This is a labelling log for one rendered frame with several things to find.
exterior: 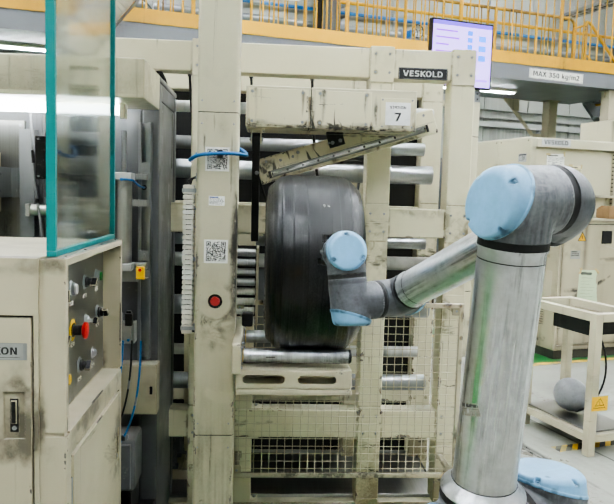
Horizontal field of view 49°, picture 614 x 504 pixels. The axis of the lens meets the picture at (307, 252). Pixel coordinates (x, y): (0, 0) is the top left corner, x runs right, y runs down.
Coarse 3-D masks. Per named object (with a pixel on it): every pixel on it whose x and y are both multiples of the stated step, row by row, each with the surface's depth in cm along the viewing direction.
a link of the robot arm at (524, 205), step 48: (480, 192) 108; (528, 192) 103; (576, 192) 108; (480, 240) 110; (528, 240) 105; (480, 288) 111; (528, 288) 107; (480, 336) 111; (528, 336) 110; (480, 384) 112; (528, 384) 113; (480, 432) 114; (480, 480) 115
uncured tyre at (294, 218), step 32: (288, 192) 207; (320, 192) 207; (352, 192) 210; (288, 224) 199; (320, 224) 200; (352, 224) 201; (288, 256) 197; (320, 256) 197; (288, 288) 198; (320, 288) 198; (288, 320) 202; (320, 320) 202
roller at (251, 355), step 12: (252, 348) 213; (264, 348) 213; (276, 348) 214; (252, 360) 212; (264, 360) 212; (276, 360) 212; (288, 360) 212; (300, 360) 212; (312, 360) 213; (324, 360) 213; (336, 360) 213; (348, 360) 213
